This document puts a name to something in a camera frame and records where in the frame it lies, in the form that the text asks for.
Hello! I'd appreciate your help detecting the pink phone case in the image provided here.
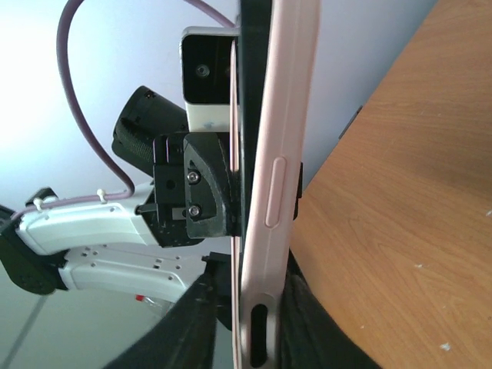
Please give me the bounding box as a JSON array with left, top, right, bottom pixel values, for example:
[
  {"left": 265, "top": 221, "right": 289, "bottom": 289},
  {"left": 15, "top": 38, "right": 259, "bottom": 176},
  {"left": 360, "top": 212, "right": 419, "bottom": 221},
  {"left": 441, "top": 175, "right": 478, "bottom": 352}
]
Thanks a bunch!
[{"left": 232, "top": 1, "right": 321, "bottom": 368}]

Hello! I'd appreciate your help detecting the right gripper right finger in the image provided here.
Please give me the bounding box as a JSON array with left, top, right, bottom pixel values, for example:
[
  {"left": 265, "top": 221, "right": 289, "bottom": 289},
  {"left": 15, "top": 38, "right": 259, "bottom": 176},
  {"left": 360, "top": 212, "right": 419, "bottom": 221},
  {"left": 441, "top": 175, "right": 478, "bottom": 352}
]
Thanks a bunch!
[{"left": 277, "top": 253, "right": 380, "bottom": 369}]

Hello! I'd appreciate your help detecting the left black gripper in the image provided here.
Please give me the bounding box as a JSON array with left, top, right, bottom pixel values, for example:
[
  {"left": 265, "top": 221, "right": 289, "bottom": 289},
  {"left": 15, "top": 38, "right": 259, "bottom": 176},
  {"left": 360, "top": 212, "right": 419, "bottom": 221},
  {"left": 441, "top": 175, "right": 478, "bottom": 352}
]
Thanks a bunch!
[{"left": 111, "top": 86, "right": 241, "bottom": 247}]

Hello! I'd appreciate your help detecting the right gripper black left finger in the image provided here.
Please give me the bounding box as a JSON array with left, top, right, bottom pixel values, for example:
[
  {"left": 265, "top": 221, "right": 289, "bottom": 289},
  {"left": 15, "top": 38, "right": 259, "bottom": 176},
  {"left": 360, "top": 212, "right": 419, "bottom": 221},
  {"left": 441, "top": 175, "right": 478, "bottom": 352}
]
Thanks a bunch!
[{"left": 105, "top": 263, "right": 218, "bottom": 369}]

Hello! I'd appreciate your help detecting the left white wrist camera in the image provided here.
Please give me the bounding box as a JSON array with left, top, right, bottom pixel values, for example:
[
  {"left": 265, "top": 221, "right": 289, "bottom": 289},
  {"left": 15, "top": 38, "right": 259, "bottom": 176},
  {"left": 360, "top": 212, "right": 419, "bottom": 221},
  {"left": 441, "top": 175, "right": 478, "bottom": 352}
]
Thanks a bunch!
[{"left": 180, "top": 26, "right": 239, "bottom": 132}]

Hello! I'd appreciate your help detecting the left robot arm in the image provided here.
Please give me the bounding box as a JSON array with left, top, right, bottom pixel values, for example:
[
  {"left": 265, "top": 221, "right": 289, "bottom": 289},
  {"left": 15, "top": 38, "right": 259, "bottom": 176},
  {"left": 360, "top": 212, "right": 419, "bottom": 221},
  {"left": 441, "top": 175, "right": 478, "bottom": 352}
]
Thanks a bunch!
[{"left": 1, "top": 86, "right": 235, "bottom": 302}]

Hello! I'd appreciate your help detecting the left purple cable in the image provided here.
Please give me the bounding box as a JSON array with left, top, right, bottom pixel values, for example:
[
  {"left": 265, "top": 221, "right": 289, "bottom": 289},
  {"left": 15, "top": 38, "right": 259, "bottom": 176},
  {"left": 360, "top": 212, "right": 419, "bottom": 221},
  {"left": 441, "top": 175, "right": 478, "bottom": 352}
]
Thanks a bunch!
[{"left": 9, "top": 0, "right": 235, "bottom": 222}]

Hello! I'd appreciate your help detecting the black phone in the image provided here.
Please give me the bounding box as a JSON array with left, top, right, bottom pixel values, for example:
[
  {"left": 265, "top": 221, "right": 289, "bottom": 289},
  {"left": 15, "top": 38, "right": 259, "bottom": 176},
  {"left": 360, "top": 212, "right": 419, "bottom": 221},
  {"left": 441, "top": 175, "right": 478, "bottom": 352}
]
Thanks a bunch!
[{"left": 236, "top": 1, "right": 272, "bottom": 255}]

